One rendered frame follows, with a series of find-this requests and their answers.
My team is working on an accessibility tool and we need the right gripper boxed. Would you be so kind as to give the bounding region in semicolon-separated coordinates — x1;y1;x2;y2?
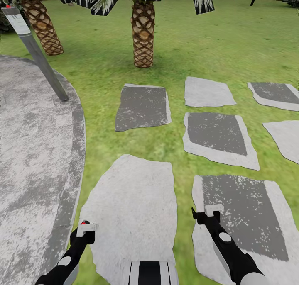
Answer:
191;208;221;229

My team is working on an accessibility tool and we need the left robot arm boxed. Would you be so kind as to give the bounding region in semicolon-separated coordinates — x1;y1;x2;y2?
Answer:
35;223;98;285

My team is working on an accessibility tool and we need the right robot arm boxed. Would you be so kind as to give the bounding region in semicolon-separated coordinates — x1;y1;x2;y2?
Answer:
191;204;273;285

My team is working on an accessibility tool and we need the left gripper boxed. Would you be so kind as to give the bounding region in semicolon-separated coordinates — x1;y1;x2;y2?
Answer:
69;230;95;252

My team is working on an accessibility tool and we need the robot trunk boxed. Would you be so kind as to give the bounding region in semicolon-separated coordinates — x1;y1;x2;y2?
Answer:
120;261;179;285

